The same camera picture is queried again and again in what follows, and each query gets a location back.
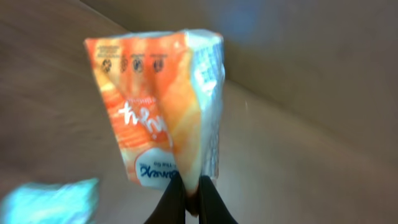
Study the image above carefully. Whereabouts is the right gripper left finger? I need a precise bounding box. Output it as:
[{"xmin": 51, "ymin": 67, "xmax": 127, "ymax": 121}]
[{"xmin": 144, "ymin": 174, "xmax": 186, "ymax": 224}]

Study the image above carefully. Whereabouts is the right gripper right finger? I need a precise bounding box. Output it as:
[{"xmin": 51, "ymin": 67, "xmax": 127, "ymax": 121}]
[{"xmin": 198, "ymin": 176, "xmax": 238, "ymax": 224}]

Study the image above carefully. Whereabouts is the orange white small box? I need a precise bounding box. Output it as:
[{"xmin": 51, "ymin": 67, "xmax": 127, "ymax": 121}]
[{"xmin": 84, "ymin": 29, "xmax": 225, "ymax": 212}]

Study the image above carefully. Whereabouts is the teal snack packet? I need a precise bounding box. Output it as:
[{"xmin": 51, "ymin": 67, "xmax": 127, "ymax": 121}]
[{"xmin": 1, "ymin": 178, "xmax": 99, "ymax": 224}]

